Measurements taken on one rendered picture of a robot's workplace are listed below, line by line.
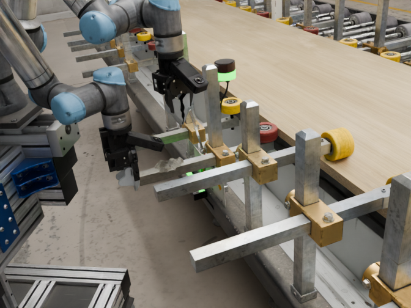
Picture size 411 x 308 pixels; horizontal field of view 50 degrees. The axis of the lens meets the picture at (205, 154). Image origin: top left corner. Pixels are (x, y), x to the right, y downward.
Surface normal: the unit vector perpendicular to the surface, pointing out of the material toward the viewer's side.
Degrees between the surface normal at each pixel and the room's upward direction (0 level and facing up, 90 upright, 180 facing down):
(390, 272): 90
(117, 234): 0
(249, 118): 90
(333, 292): 0
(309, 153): 90
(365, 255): 90
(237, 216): 0
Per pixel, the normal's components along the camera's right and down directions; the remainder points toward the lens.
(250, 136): 0.37, 0.42
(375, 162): -0.09, -0.87
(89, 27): -0.38, 0.48
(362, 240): -0.93, 0.25
